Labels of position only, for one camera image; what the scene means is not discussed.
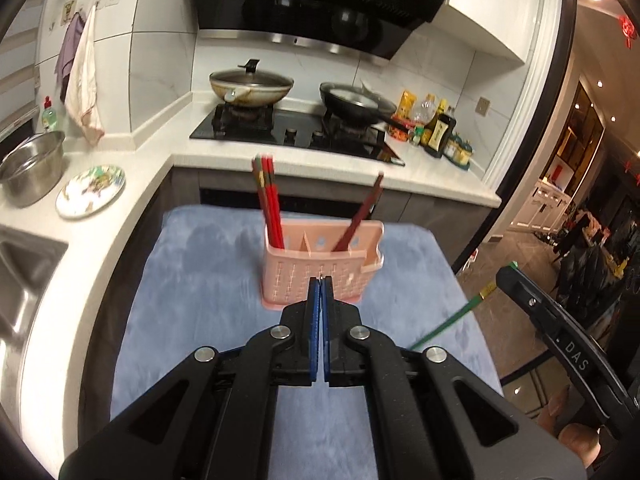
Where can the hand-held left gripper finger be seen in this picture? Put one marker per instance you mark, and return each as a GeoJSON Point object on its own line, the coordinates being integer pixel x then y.
{"type": "Point", "coordinates": [326, 330]}
{"type": "Point", "coordinates": [314, 330]}

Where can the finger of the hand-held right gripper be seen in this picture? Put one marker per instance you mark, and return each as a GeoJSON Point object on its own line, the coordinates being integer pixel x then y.
{"type": "Point", "coordinates": [560, 335]}

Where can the pink plastic utensil basket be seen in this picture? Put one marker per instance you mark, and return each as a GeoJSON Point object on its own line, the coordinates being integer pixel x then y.
{"type": "Point", "coordinates": [300, 275]}

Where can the green chopstick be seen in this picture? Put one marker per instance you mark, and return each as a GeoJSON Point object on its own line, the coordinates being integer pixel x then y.
{"type": "Point", "coordinates": [450, 322]}

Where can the brownish red chopstick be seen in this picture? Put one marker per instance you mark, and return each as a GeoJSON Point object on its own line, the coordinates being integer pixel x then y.
{"type": "Point", "coordinates": [364, 218]}

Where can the dark purple chopstick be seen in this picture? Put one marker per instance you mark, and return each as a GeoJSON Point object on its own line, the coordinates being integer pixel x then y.
{"type": "Point", "coordinates": [358, 211]}

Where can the red chopsticks bundle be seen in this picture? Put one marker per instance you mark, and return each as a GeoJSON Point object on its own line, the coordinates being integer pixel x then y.
{"type": "Point", "coordinates": [262, 200]}

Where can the person's right hand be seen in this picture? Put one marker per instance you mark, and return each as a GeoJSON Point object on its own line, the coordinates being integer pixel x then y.
{"type": "Point", "coordinates": [580, 445]}

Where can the blue plush mat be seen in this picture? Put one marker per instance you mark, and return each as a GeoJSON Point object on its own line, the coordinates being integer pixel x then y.
{"type": "Point", "coordinates": [210, 270]}

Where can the white cabinet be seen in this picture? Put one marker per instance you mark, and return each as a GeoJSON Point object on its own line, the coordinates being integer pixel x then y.
{"type": "Point", "coordinates": [542, 207]}

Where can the seasoning jar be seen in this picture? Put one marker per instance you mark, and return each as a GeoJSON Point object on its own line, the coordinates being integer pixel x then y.
{"type": "Point", "coordinates": [459, 152]}
{"type": "Point", "coordinates": [467, 156]}
{"type": "Point", "coordinates": [451, 149]}

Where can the black gas stove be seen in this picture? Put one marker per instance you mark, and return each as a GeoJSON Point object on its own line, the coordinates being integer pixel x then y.
{"type": "Point", "coordinates": [260, 130]}

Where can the red instant noodle bowl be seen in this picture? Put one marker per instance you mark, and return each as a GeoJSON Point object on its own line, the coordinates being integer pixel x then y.
{"type": "Point", "coordinates": [399, 131]}

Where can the small green-capped jar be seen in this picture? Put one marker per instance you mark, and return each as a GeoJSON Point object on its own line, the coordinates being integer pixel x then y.
{"type": "Point", "coordinates": [418, 136]}

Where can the dark soy sauce bottle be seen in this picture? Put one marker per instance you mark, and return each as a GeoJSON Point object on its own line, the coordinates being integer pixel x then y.
{"type": "Point", "coordinates": [441, 135]}

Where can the black wok with lid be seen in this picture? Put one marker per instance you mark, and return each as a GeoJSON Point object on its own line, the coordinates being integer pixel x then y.
{"type": "Point", "coordinates": [355, 105]}

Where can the yellow snack packet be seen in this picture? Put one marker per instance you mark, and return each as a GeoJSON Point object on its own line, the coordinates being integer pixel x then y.
{"type": "Point", "coordinates": [405, 105]}

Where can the clear plastic bottle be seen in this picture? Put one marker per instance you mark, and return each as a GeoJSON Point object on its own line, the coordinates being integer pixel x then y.
{"type": "Point", "coordinates": [424, 110]}

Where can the beige wok with glass lid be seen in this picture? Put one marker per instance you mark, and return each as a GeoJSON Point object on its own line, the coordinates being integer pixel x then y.
{"type": "Point", "coordinates": [250, 85]}

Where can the patterned plate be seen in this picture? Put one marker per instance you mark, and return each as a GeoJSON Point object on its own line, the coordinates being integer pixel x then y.
{"type": "Point", "coordinates": [90, 191]}

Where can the stainless steel sink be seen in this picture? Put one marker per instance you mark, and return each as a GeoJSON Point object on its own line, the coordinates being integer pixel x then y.
{"type": "Point", "coordinates": [25, 285]}

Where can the red hanging ornament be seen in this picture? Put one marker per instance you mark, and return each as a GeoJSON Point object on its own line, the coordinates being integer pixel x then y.
{"type": "Point", "coordinates": [627, 30]}

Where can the black range hood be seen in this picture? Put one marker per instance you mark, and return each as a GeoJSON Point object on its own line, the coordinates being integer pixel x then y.
{"type": "Point", "coordinates": [320, 5]}

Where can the steel pot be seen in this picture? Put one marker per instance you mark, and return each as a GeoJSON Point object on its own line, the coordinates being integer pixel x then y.
{"type": "Point", "coordinates": [30, 170]}

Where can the green dish soap bottle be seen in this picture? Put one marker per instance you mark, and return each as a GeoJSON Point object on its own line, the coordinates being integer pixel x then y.
{"type": "Point", "coordinates": [50, 117]}

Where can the white hanging towel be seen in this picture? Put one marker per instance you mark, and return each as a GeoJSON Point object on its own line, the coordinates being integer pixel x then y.
{"type": "Point", "coordinates": [85, 80]}

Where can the purple hanging cloth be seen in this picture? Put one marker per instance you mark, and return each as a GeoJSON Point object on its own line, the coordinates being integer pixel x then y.
{"type": "Point", "coordinates": [67, 55]}

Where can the window blind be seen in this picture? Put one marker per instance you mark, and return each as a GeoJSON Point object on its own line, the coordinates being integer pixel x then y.
{"type": "Point", "coordinates": [17, 75]}

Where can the wall outlet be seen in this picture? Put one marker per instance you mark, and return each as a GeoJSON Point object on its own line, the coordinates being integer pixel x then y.
{"type": "Point", "coordinates": [482, 106]}

